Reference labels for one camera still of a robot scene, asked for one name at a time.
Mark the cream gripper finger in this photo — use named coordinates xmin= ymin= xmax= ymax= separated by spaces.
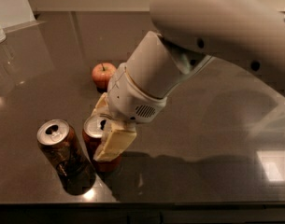
xmin=93 ymin=120 xmax=136 ymax=162
xmin=92 ymin=92 xmax=112 ymax=119

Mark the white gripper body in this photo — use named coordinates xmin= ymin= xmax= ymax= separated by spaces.
xmin=107 ymin=63 xmax=167 ymax=123

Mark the red coke can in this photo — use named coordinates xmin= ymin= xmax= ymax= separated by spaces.
xmin=82 ymin=116 xmax=121 ymax=173

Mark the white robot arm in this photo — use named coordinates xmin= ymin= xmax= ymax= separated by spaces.
xmin=93 ymin=0 xmax=285 ymax=161

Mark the dark orange soda can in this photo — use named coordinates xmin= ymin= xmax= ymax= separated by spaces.
xmin=36 ymin=119 xmax=87 ymax=177

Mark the red apple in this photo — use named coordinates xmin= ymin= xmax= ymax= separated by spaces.
xmin=92 ymin=63 xmax=116 ymax=90

